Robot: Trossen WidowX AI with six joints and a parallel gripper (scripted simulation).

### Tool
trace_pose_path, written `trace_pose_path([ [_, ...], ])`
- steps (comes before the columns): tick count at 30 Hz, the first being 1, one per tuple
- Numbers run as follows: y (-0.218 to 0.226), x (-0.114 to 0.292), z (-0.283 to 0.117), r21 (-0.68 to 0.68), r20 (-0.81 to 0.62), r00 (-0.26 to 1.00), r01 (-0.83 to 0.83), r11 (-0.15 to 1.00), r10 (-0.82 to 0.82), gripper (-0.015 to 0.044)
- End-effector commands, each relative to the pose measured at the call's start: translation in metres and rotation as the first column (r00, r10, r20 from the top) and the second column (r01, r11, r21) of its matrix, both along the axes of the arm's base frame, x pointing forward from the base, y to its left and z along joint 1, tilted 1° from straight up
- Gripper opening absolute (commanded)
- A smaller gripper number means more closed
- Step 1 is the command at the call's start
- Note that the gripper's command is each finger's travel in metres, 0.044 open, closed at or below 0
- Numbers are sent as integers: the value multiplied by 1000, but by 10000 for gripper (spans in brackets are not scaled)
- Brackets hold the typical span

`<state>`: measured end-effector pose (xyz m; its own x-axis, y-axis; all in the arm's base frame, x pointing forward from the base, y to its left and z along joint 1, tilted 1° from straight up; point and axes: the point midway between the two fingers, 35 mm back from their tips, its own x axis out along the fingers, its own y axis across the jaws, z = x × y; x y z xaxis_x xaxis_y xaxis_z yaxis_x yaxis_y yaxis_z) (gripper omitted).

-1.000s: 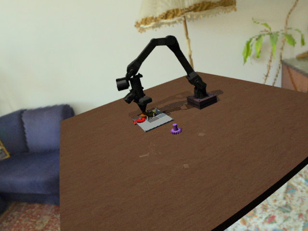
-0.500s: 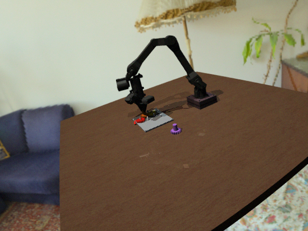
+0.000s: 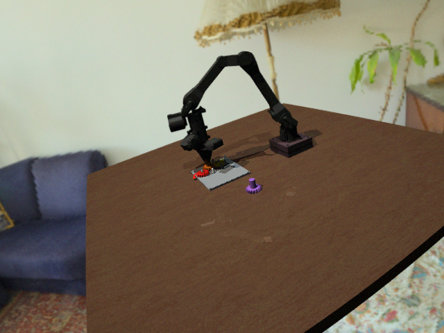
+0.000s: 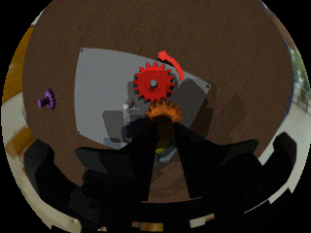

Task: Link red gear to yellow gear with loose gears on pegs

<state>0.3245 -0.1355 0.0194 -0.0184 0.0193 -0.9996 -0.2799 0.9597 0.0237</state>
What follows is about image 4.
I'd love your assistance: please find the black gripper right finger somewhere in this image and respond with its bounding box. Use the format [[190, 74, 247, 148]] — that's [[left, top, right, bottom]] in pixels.
[[174, 121, 259, 199]]

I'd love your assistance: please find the purple gear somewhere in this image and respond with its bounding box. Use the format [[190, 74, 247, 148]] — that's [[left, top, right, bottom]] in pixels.
[[38, 88, 55, 109]]

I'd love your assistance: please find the red gear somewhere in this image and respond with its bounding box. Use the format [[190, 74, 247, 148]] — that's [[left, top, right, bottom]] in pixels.
[[133, 62, 175, 104]]

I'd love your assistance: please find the red curved arrow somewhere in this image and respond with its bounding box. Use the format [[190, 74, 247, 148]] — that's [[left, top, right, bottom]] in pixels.
[[158, 50, 184, 81]]

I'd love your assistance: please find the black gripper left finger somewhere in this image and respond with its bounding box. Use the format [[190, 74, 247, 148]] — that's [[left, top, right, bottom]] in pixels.
[[75, 121, 156, 202]]

